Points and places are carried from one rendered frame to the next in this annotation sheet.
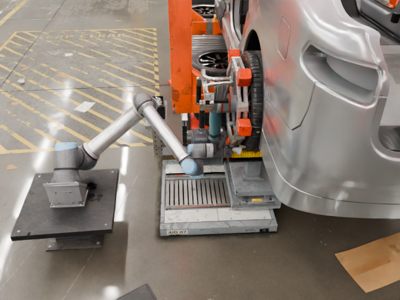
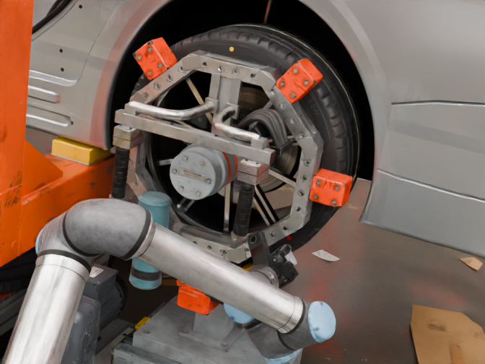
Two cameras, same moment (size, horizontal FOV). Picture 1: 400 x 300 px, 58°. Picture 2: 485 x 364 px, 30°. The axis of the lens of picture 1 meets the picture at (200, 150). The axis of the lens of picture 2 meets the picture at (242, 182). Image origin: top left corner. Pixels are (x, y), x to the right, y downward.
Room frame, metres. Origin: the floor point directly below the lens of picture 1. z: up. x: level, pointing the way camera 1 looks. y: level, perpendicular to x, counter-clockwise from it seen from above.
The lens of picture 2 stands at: (1.18, 1.86, 1.66)
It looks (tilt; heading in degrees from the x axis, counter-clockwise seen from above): 21 degrees down; 293
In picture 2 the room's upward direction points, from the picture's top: 9 degrees clockwise
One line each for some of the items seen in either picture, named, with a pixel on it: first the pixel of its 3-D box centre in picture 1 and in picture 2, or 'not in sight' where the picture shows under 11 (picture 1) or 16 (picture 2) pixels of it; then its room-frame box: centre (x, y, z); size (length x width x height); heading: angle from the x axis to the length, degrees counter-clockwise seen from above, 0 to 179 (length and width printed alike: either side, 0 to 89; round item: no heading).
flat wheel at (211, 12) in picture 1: (205, 17); not in sight; (5.73, -0.06, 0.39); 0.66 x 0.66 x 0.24
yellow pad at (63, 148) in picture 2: not in sight; (81, 146); (2.66, -0.35, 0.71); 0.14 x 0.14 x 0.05; 4
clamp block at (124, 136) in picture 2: (203, 80); (130, 133); (2.29, -0.02, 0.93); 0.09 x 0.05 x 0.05; 94
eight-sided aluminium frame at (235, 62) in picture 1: (235, 102); (219, 158); (2.13, -0.23, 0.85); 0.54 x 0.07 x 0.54; 4
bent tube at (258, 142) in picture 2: (219, 83); (246, 113); (2.03, -0.12, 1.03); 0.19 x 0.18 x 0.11; 94
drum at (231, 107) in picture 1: (224, 102); (208, 165); (2.13, -0.16, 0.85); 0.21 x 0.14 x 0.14; 94
